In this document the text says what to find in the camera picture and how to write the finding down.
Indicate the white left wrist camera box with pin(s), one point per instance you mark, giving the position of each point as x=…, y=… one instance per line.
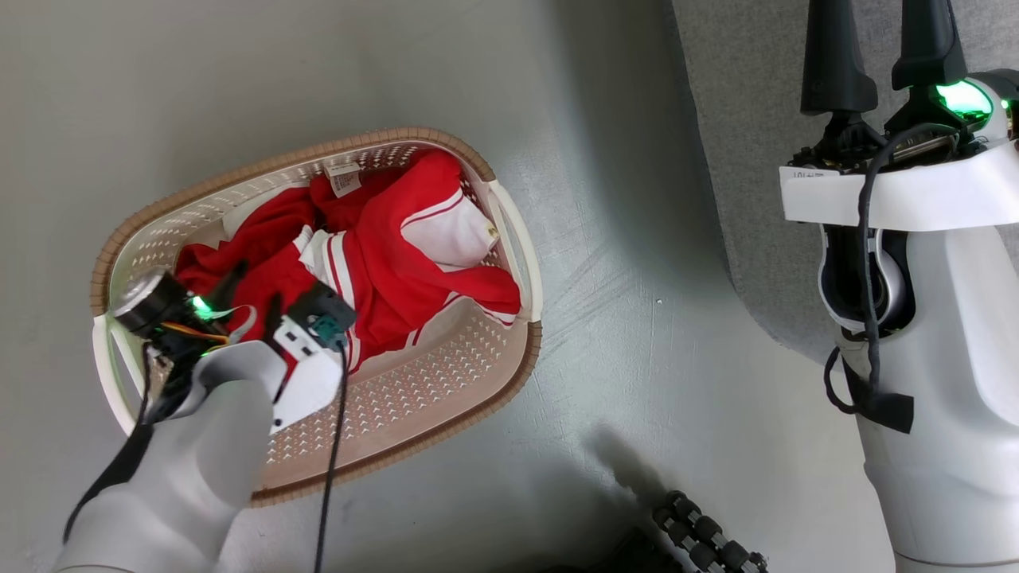
x=306, y=382

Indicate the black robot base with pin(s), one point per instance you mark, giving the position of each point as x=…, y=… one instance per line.
x=629, y=557

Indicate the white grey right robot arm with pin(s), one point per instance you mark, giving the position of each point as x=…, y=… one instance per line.
x=955, y=358

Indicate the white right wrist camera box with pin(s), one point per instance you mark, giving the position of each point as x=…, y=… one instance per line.
x=915, y=195

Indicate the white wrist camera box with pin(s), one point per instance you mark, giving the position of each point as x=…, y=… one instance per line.
x=915, y=195
x=306, y=382

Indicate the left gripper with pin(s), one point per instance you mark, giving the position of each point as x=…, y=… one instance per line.
x=151, y=306

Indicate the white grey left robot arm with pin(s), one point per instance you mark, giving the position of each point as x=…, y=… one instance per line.
x=183, y=477

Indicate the white basket with brown rim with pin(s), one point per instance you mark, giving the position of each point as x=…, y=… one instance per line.
x=414, y=398

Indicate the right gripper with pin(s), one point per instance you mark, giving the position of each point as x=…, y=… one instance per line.
x=915, y=135

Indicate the red and white garment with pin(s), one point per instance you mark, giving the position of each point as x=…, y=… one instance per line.
x=382, y=263

